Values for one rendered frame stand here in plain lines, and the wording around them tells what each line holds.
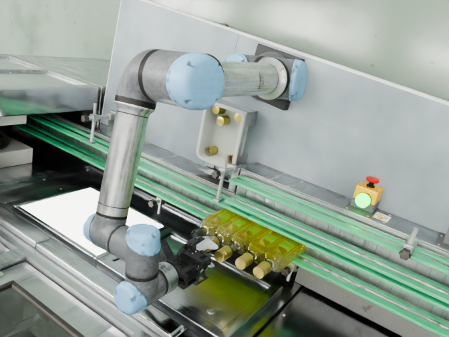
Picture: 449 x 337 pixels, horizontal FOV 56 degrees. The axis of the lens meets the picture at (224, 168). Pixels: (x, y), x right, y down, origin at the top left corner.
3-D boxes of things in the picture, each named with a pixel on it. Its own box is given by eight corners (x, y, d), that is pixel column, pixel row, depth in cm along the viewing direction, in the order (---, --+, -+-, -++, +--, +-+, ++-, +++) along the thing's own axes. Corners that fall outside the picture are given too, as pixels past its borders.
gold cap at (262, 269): (259, 259, 119) (252, 265, 115) (270, 261, 117) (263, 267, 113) (260, 271, 119) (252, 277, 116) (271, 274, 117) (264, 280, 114)
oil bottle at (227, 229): (245, 223, 148) (210, 243, 130) (248, 208, 146) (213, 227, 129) (258, 229, 145) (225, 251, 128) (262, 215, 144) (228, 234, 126)
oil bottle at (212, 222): (231, 216, 151) (196, 235, 133) (234, 202, 149) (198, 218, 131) (244, 222, 148) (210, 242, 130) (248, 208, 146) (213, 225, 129)
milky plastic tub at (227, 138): (207, 153, 167) (194, 157, 160) (218, 98, 160) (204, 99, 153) (244, 168, 159) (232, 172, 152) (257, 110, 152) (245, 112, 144)
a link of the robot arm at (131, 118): (111, 39, 96) (70, 243, 101) (144, 42, 90) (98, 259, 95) (148, 53, 106) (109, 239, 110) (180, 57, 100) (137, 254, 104)
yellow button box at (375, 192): (356, 199, 138) (349, 204, 132) (363, 178, 136) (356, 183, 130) (377, 207, 135) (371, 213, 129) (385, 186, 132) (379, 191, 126)
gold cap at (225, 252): (220, 253, 123) (212, 259, 119) (223, 243, 122) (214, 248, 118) (230, 259, 121) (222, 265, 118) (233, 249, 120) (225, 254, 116)
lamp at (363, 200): (354, 202, 131) (351, 205, 128) (359, 190, 129) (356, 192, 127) (369, 208, 129) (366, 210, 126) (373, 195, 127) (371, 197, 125)
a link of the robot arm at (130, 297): (137, 289, 90) (135, 323, 92) (170, 270, 99) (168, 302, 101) (111, 276, 94) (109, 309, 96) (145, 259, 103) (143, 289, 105)
